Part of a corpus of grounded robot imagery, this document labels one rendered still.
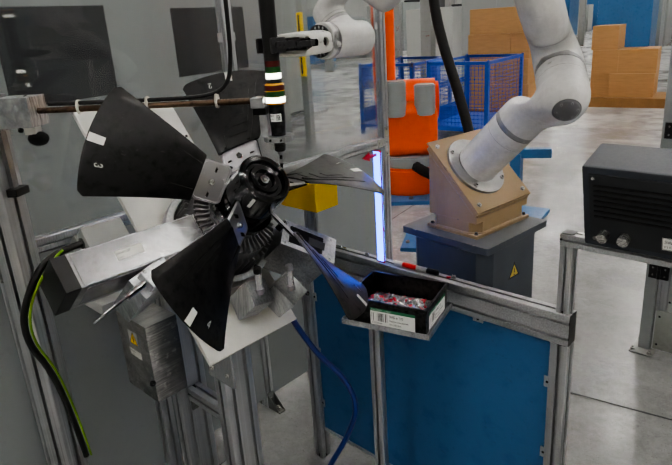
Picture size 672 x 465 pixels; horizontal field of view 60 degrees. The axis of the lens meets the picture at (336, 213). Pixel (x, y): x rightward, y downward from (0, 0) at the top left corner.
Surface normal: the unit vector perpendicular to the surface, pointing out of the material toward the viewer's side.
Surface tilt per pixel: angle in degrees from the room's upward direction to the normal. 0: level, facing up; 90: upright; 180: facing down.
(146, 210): 50
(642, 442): 0
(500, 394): 90
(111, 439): 90
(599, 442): 0
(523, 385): 90
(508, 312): 90
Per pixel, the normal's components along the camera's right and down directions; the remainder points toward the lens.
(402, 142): -0.08, 0.32
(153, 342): 0.74, 0.17
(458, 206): -0.76, 0.25
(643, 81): -0.54, 0.29
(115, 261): 0.52, -0.48
